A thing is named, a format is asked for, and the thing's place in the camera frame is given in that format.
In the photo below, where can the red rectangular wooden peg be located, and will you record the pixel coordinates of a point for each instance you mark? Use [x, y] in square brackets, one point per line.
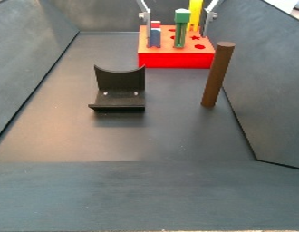
[155, 24]

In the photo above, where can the yellow wooden peg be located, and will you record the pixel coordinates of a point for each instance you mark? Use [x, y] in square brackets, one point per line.
[195, 17]

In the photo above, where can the green wooden peg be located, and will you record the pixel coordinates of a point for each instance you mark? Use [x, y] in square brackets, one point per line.
[182, 18]

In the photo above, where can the blue wooden peg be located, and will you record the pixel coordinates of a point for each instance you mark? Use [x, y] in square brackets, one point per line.
[155, 37]

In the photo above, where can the black curved holder stand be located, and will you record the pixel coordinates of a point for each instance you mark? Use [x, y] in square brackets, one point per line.
[120, 90]

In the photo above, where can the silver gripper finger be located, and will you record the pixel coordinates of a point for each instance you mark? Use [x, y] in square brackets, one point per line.
[209, 15]
[146, 16]

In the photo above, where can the red shape sorter board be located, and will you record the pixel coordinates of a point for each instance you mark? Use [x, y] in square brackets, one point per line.
[197, 55]

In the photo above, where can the brown oval wooden peg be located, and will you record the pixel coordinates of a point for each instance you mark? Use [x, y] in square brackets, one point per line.
[223, 54]

